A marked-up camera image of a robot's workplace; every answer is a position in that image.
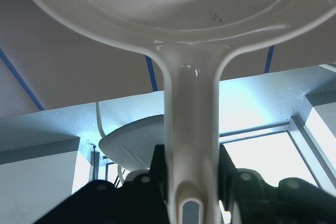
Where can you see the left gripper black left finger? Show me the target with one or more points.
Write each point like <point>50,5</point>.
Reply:
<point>141,199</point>

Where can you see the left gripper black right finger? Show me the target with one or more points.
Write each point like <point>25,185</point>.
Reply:
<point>249,199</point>

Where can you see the beige plastic dustpan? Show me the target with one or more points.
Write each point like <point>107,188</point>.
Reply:
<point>192,41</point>

